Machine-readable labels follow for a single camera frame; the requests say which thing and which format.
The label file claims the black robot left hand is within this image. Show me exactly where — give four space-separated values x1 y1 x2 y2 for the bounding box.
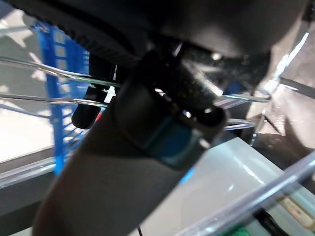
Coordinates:
4 0 315 236

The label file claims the black shelf board clear rail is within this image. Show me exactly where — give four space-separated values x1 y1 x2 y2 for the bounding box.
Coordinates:
0 147 57 236

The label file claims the blue plastic shopping basket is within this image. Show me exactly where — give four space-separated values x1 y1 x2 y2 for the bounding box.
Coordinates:
0 19 273 184

